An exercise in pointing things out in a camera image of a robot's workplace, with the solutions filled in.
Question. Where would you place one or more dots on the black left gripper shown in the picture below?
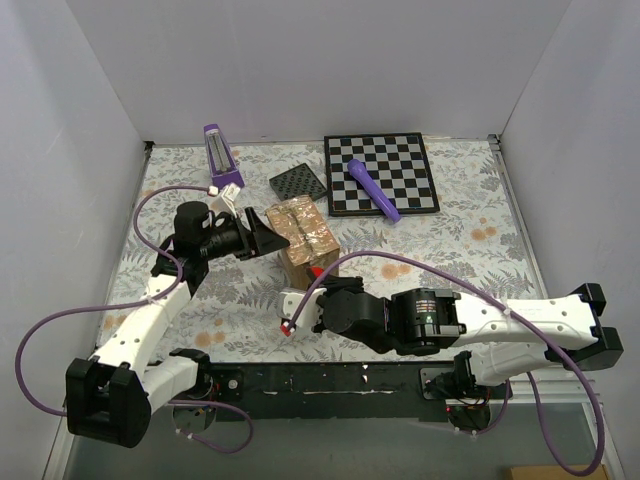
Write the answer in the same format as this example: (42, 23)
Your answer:
(248, 236)

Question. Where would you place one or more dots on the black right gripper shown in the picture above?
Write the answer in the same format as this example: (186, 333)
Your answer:
(337, 282)

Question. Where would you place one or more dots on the brown cardboard express box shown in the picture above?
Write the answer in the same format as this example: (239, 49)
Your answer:
(311, 242)

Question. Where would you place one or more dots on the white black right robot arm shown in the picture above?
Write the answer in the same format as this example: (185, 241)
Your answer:
(493, 344)

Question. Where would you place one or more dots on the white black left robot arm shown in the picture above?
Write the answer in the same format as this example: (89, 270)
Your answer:
(112, 395)

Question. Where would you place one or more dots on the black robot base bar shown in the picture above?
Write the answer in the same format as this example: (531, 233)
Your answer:
(318, 391)

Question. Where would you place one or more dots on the grey studded building plate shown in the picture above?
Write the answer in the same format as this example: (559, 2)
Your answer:
(298, 181)

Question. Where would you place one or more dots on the purple capped clear bottle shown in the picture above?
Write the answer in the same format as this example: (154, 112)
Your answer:
(222, 166)

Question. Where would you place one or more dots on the purple toy microphone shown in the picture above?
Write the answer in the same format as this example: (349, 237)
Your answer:
(359, 172)

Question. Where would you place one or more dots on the black white chessboard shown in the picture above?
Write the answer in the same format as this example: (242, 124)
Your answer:
(397, 163)

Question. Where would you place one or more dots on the brown cardboard boxes on floor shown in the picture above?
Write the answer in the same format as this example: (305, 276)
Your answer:
(551, 473)

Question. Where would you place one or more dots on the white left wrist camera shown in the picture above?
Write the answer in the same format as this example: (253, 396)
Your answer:
(223, 199)

